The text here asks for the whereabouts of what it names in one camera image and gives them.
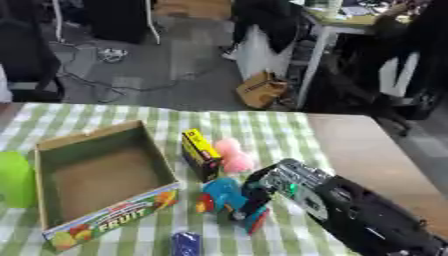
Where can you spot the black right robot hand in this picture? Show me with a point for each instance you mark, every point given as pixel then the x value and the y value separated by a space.
pixel 255 193

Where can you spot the blue and red toy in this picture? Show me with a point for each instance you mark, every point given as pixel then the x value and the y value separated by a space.
pixel 224 193

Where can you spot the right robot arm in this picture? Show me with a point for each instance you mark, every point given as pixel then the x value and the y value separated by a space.
pixel 361 213

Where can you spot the yellow and black small box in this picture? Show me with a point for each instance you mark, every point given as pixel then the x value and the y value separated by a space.
pixel 198 151

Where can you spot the dark blue small box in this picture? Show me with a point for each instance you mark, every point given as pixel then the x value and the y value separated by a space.
pixel 186 245

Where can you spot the brown cardboard box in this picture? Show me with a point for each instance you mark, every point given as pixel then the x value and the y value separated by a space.
pixel 261 89

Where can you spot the tan cardboard box green inside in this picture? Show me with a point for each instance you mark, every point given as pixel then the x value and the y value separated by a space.
pixel 87 140

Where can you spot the pink soft toy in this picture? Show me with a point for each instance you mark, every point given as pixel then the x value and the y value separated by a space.
pixel 234 156

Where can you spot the white cabinet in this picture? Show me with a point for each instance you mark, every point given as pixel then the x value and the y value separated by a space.
pixel 259 55

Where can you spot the black chair with wheels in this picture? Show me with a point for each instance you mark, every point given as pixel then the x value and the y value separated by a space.
pixel 350 86

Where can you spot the black jacket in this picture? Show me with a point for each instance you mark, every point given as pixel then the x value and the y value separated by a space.
pixel 268 20

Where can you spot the white desk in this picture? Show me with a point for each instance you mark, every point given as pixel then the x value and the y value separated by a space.
pixel 326 33

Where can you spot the white power strip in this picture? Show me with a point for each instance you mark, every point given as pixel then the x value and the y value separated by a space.
pixel 112 55

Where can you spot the black cabinet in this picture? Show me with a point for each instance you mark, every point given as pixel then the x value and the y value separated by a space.
pixel 116 20

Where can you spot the bright green plastic object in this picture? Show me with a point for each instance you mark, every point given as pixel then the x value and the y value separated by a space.
pixel 14 180

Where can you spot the black office chair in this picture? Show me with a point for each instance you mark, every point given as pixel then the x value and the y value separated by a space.
pixel 26 56

